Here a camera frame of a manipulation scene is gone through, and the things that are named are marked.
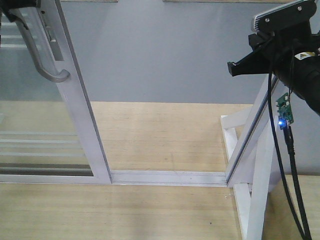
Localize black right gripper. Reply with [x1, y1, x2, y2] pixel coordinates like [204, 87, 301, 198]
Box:
[227, 21, 320, 77]

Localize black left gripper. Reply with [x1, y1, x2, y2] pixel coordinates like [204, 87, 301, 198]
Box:
[0, 0, 41, 29]

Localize white framed sliding glass door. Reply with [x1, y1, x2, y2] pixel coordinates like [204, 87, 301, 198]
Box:
[0, 0, 112, 184]

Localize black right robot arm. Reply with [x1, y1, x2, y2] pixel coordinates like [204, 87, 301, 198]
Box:
[227, 21, 320, 114]

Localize green circuit board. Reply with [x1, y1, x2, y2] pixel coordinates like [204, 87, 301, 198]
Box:
[276, 92, 294, 130]

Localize white support brace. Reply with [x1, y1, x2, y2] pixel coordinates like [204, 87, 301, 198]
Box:
[220, 108, 279, 240]

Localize wooden platform board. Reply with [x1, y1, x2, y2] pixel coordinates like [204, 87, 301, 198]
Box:
[0, 101, 320, 240]

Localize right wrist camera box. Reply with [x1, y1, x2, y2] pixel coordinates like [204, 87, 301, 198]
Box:
[251, 0, 317, 33]

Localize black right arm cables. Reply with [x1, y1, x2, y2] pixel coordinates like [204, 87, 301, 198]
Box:
[267, 47, 313, 240]

